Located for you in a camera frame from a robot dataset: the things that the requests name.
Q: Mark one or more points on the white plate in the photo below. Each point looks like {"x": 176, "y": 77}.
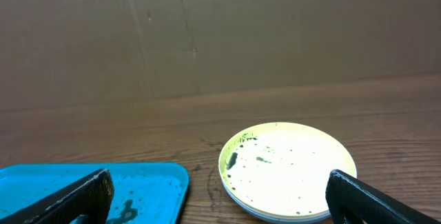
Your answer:
{"x": 308, "y": 219}

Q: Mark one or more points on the yellow-green plate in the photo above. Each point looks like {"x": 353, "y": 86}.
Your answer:
{"x": 282, "y": 168}

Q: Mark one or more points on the teal plastic serving tray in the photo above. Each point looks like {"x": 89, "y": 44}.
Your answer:
{"x": 143, "y": 192}

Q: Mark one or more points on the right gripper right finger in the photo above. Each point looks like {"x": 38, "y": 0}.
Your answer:
{"x": 353, "y": 201}

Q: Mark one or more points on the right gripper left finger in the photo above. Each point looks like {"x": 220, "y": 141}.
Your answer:
{"x": 87, "y": 199}

